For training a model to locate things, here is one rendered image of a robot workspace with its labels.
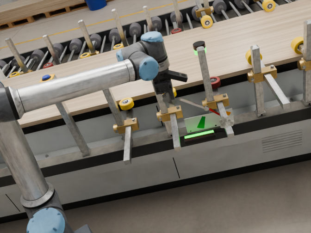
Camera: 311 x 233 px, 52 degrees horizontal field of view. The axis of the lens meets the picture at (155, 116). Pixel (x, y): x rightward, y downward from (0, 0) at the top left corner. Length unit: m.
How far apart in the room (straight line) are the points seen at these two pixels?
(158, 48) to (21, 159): 0.72
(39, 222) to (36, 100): 0.55
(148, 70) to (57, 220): 0.71
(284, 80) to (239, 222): 0.93
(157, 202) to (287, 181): 0.92
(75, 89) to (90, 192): 1.41
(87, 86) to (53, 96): 0.12
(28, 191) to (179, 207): 1.19
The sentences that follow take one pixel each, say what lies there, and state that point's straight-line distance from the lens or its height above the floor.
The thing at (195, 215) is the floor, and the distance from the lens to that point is 2.28.
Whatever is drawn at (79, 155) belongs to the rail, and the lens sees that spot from 1.93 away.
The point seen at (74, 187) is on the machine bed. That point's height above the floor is 0.26.
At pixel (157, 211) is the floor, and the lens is 2.37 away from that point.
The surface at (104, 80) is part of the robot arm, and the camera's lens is 1.18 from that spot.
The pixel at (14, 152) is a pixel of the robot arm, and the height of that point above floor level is 1.15.
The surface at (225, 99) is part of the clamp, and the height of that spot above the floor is 0.87.
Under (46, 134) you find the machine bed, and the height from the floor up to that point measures 0.76.
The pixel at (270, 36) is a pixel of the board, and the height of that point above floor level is 0.90.
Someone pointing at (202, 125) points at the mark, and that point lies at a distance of 1.76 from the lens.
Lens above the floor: 1.83
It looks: 35 degrees down
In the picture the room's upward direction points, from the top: 18 degrees counter-clockwise
